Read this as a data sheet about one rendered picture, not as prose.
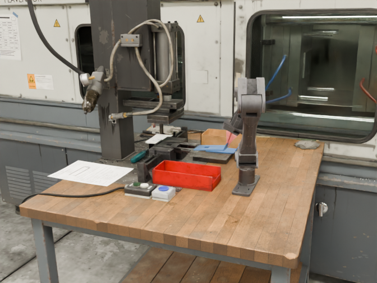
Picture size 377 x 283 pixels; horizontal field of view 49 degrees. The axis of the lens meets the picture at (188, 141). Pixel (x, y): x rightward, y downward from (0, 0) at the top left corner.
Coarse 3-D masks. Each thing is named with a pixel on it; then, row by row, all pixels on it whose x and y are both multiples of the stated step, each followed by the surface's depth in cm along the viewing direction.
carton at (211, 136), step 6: (204, 132) 211; (210, 132) 217; (216, 132) 216; (222, 132) 215; (204, 138) 207; (210, 138) 205; (216, 138) 204; (222, 138) 203; (240, 138) 200; (204, 144) 207; (210, 144) 206; (216, 144) 205; (222, 144) 204; (234, 144) 202
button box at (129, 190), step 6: (126, 186) 156; (132, 186) 157; (138, 186) 156; (150, 186) 156; (156, 186) 158; (108, 192) 158; (126, 192) 156; (132, 192) 155; (138, 192) 154; (144, 192) 153; (150, 192) 153
